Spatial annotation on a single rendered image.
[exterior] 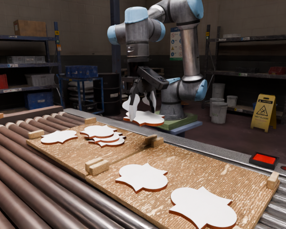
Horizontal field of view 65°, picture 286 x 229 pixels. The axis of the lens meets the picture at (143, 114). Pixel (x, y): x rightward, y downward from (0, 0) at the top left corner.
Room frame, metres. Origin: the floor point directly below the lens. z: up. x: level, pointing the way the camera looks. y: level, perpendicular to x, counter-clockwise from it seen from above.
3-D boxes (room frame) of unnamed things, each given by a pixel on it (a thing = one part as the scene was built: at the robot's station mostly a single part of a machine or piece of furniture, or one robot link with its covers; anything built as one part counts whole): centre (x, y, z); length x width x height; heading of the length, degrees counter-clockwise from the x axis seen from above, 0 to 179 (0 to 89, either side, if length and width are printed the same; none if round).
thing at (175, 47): (6.57, -0.99, 1.55); 0.61 x 0.02 x 0.91; 43
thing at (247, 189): (0.56, -0.11, 0.93); 0.41 x 0.35 x 0.02; 47
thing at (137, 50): (0.78, 0.02, 1.28); 0.08 x 0.08 x 0.05
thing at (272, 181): (0.52, -0.34, 0.95); 0.06 x 0.02 x 0.03; 137
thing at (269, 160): (0.69, -0.41, 0.92); 0.06 x 0.06 x 0.01; 50
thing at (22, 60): (4.61, 2.34, 1.16); 0.60 x 0.40 x 0.15; 136
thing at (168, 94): (1.32, -0.17, 1.07); 0.13 x 0.12 x 0.14; 60
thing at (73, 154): (0.84, 0.20, 0.93); 0.41 x 0.35 x 0.02; 49
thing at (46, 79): (4.77, 2.17, 0.76); 0.50 x 0.36 x 0.24; 139
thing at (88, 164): (0.61, 0.15, 0.95); 0.06 x 0.02 x 0.03; 139
